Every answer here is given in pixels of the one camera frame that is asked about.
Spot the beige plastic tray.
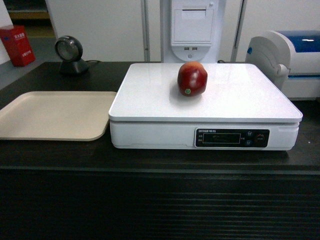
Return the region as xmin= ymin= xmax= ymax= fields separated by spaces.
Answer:
xmin=0 ymin=91 xmax=116 ymax=142

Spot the red fire extinguisher box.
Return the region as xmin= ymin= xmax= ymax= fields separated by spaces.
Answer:
xmin=0 ymin=25 xmax=36 ymax=67

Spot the dark red mango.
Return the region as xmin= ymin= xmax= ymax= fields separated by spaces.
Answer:
xmin=177 ymin=61 xmax=208 ymax=97

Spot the white receipt printer kiosk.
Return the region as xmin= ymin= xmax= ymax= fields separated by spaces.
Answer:
xmin=160 ymin=0 xmax=226 ymax=63

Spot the white electronic checkout scale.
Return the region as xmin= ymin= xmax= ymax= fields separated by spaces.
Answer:
xmin=109 ymin=63 xmax=303 ymax=151

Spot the black round barcode scanner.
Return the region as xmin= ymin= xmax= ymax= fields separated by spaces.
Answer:
xmin=54 ymin=35 xmax=89 ymax=76

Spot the white blue label printer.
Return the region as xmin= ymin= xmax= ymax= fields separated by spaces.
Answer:
xmin=245 ymin=30 xmax=320 ymax=101

